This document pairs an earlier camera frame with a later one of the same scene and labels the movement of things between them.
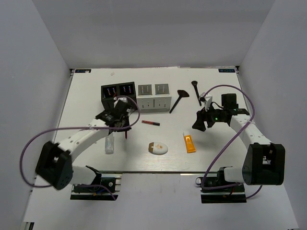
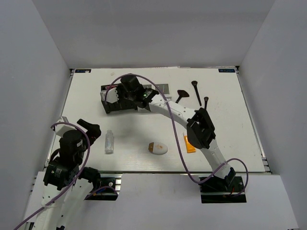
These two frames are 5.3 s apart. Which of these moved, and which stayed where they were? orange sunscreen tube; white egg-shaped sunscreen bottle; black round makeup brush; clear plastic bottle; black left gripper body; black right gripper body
Moved: black left gripper body; black right gripper body
Stayed: orange sunscreen tube; black round makeup brush; white egg-shaped sunscreen bottle; clear plastic bottle
